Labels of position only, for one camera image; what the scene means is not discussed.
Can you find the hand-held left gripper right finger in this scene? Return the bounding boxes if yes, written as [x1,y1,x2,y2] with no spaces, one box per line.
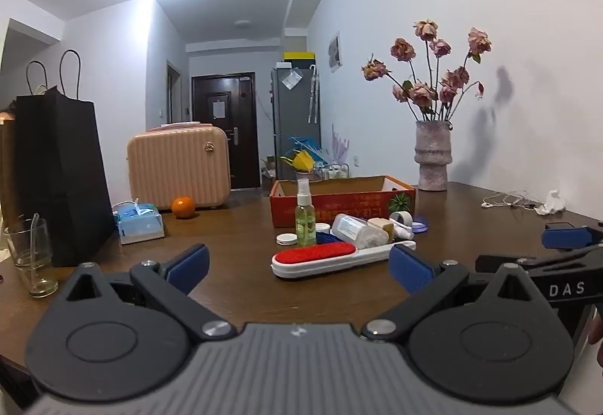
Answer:
[360,244,557,343]

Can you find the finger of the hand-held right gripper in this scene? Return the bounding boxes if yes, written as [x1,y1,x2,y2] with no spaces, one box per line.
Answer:
[542,221,603,251]
[475,245,603,277]

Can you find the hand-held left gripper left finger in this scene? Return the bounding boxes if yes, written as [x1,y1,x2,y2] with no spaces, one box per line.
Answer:
[49,244,239,343]

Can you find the orange cardboard box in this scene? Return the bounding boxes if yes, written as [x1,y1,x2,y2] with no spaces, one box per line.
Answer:
[269,175,416,228]

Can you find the red and white lint brush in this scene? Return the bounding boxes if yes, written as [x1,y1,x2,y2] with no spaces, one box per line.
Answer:
[271,240,418,280]

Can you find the green spray bottle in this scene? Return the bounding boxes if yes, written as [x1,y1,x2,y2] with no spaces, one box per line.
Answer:
[295,178,317,247]

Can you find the person's right hand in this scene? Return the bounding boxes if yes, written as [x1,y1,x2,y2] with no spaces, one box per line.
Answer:
[589,309,603,366]

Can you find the crumpled white tissue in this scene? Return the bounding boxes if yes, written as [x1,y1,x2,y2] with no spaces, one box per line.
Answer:
[537,190,566,214]

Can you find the orange fruit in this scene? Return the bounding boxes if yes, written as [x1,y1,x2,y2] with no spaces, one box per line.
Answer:
[171,197,196,219]

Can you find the blue tissue pack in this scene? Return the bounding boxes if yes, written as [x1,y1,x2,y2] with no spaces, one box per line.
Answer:
[113,201,165,245]

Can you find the small green artificial plant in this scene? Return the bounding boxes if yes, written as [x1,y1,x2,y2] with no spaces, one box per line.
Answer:
[387,190,414,213]

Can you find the clear plastic bottle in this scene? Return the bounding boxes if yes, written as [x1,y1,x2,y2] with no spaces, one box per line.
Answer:
[330,213,373,242]

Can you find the pink ribbed suitcase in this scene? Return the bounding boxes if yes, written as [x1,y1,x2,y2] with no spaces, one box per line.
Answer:
[126,123,231,211]

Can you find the metal rack with bottles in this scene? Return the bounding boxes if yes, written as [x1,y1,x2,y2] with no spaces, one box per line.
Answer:
[313,162,349,180]

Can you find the purple plastic hanger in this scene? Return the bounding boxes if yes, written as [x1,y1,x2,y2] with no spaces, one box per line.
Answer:
[331,123,352,166]

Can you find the dark brown entrance door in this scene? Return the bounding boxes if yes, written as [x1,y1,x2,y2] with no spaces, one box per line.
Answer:
[191,72,261,190]

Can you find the yellow plastic container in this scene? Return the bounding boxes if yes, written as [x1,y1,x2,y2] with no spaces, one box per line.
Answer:
[281,150,314,173]

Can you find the black paper bag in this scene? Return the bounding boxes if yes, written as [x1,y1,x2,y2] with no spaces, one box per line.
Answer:
[14,50,116,267]

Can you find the blue folding rack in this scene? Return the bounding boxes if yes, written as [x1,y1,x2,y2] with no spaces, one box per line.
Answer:
[287,136,326,161]

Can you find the clear drinking glass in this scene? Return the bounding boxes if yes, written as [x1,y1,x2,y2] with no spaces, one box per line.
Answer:
[4,217,60,298]

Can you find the side room door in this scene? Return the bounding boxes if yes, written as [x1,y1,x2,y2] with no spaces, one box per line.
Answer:
[166,61,182,124]

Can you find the dried pink roses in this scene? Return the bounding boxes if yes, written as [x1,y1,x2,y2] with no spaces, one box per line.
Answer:
[361,19,493,123]

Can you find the grey refrigerator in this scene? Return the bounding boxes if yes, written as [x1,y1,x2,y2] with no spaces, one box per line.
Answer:
[270,65,322,180]

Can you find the white folded umbrella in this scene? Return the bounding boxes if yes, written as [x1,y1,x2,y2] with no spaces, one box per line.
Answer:
[307,64,321,126]

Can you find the white earphone cable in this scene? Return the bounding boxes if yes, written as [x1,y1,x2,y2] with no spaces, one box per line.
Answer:
[481,191,547,209]

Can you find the wall picture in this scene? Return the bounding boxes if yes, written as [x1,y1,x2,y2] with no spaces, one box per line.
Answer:
[328,31,342,73]

